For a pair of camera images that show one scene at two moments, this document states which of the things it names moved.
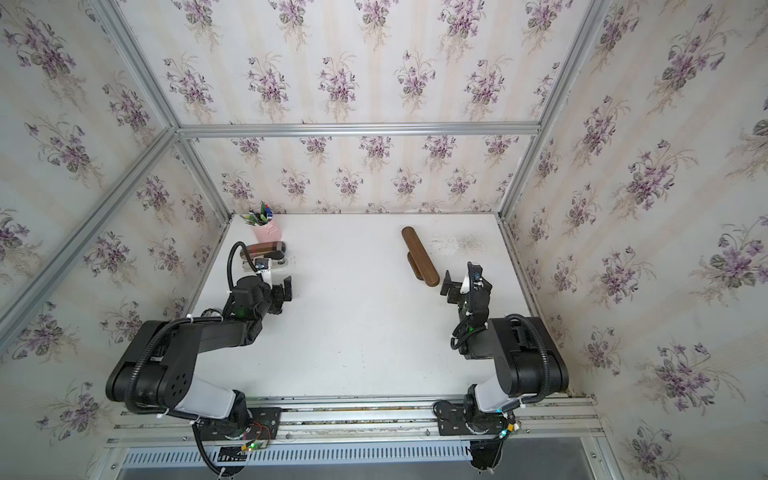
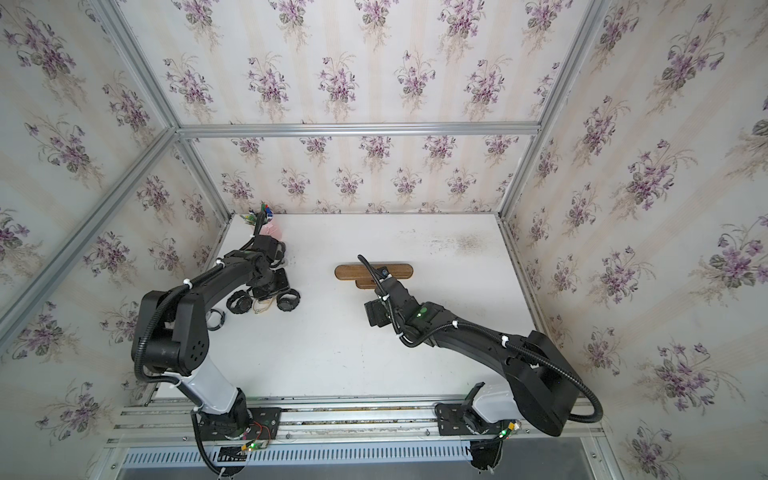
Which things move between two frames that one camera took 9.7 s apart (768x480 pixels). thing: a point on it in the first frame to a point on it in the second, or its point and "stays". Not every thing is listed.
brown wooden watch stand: x=418 y=259 to x=363 y=278
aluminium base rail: x=392 y=417 stays
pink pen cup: x=267 y=233 stays
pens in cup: x=259 y=218 stays
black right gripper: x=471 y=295 to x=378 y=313
